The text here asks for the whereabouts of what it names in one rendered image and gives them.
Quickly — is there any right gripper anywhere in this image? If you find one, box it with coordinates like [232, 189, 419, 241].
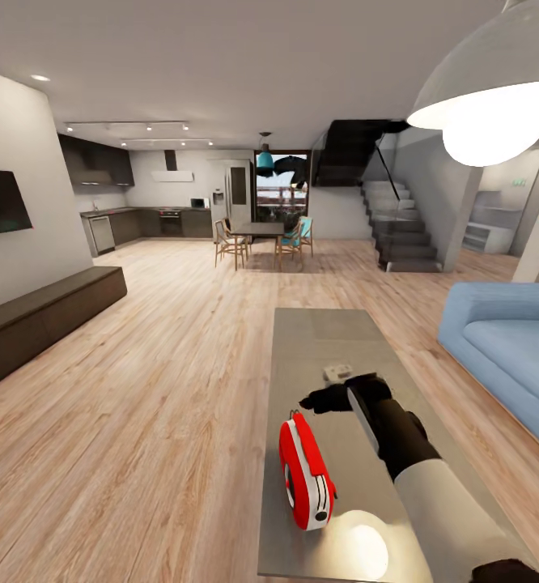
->
[299, 385, 344, 415]

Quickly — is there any radio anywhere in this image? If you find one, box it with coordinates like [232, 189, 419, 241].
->
[279, 410, 337, 531]

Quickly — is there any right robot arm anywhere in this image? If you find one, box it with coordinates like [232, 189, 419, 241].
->
[299, 365, 539, 583]

